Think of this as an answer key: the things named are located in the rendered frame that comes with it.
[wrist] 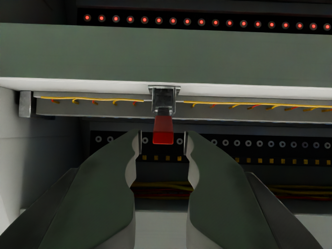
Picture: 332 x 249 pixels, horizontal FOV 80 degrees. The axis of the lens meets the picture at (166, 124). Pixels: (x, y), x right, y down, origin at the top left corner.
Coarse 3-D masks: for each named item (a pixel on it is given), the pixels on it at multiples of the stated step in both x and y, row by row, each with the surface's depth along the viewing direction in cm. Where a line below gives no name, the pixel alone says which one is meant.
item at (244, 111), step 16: (48, 112) 21; (64, 112) 21; (80, 112) 21; (96, 112) 21; (112, 112) 21; (128, 112) 22; (144, 112) 22; (176, 112) 22; (192, 112) 22; (208, 112) 22; (224, 112) 22; (240, 112) 22; (256, 112) 22; (272, 112) 22; (288, 112) 22; (304, 112) 22; (320, 112) 22
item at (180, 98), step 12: (36, 96) 21; (48, 96) 21; (60, 96) 21; (72, 96) 21; (84, 96) 21; (96, 96) 21; (108, 96) 21; (120, 96) 21; (132, 96) 21; (144, 96) 21; (180, 96) 21; (192, 96) 21; (204, 96) 21
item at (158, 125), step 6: (162, 108) 18; (168, 108) 18; (162, 114) 16; (168, 114) 16; (156, 120) 13; (162, 120) 14; (168, 120) 14; (156, 126) 12; (162, 126) 12; (168, 126) 12; (156, 132) 11; (162, 132) 11; (168, 132) 11; (156, 138) 11; (162, 138) 11; (168, 138) 11
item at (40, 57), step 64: (0, 64) 16; (64, 64) 16; (128, 64) 16; (192, 64) 16; (256, 64) 16; (320, 64) 16; (0, 128) 19; (64, 128) 32; (128, 128) 35; (192, 128) 35; (256, 128) 35; (320, 128) 36
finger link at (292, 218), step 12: (252, 180) 8; (264, 192) 8; (264, 204) 7; (276, 204) 7; (264, 216) 7; (276, 216) 7; (288, 216) 7; (276, 228) 6; (288, 228) 7; (300, 228) 7; (276, 240) 6; (288, 240) 6; (300, 240) 6; (312, 240) 6
